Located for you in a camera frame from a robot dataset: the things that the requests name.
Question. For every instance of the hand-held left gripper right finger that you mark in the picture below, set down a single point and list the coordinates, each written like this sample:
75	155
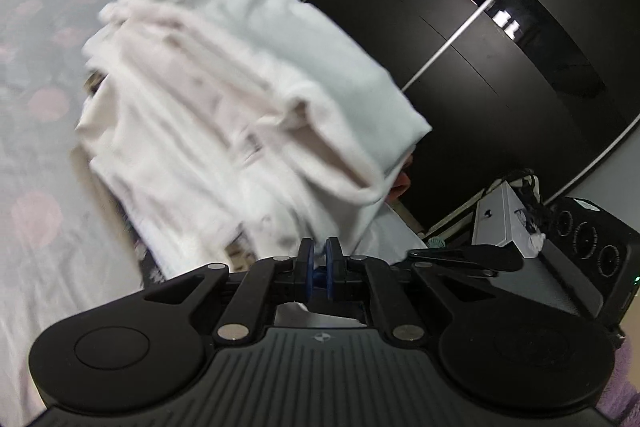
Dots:
329	277

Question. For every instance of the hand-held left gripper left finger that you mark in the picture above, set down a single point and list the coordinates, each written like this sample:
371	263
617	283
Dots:
311	277

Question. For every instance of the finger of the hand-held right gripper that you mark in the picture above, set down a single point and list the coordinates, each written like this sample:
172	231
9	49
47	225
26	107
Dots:
470	257

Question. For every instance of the white long-sleeve shirt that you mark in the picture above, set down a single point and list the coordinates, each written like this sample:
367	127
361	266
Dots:
325	72

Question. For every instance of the white box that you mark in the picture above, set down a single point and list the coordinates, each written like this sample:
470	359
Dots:
500	217

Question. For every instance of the pink cloth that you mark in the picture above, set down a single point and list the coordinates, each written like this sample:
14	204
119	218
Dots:
400	179

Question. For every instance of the purple fleece clothing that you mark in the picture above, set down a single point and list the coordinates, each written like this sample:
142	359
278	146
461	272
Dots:
622	382

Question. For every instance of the black wardrobe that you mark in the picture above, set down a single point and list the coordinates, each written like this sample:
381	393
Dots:
475	82

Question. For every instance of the crumpled white cloth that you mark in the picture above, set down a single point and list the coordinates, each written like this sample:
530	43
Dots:
160	132

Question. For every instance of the bed with pink-dotted sheet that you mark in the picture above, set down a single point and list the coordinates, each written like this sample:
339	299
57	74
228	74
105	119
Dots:
40	157

